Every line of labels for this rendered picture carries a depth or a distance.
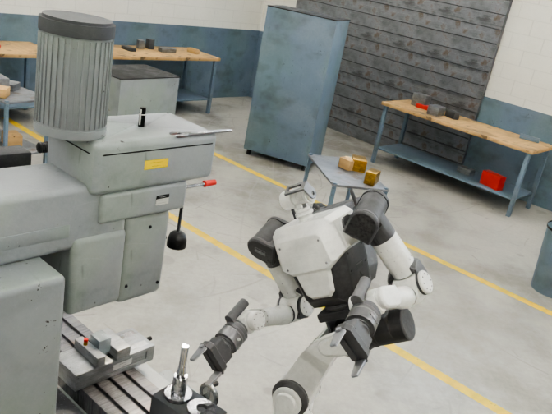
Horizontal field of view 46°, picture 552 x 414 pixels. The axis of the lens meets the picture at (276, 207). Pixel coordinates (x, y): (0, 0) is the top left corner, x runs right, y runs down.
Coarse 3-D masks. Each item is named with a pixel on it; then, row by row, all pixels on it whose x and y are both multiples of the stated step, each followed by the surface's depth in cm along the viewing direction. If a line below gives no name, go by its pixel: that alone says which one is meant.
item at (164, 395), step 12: (168, 384) 214; (156, 396) 207; (168, 396) 206; (192, 396) 210; (156, 408) 207; (168, 408) 204; (180, 408) 204; (192, 408) 203; (204, 408) 206; (216, 408) 207
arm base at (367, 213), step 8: (352, 216) 200; (360, 216) 199; (368, 216) 198; (352, 224) 202; (360, 224) 201; (368, 224) 200; (376, 224) 198; (344, 232) 205; (352, 232) 203; (360, 232) 202; (368, 232) 201; (360, 240) 204; (368, 240) 203
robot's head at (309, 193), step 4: (296, 184) 213; (300, 184) 212; (304, 184) 210; (308, 184) 211; (288, 188) 215; (300, 188) 210; (304, 188) 209; (308, 188) 211; (312, 188) 213; (284, 192) 215; (288, 192) 213; (292, 192) 212; (296, 192) 212; (304, 192) 211; (308, 192) 210; (312, 192) 213; (304, 196) 211; (308, 196) 211; (312, 196) 212; (308, 200) 212; (312, 200) 212
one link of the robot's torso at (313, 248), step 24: (312, 216) 216; (336, 216) 209; (288, 240) 213; (312, 240) 207; (336, 240) 205; (288, 264) 216; (312, 264) 210; (336, 264) 208; (360, 264) 215; (312, 288) 214; (336, 288) 210
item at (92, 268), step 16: (80, 240) 188; (96, 240) 192; (112, 240) 196; (48, 256) 197; (64, 256) 191; (80, 256) 190; (96, 256) 194; (112, 256) 199; (64, 272) 192; (80, 272) 192; (96, 272) 197; (112, 272) 201; (80, 288) 194; (96, 288) 199; (112, 288) 204; (64, 304) 195; (80, 304) 197; (96, 304) 202
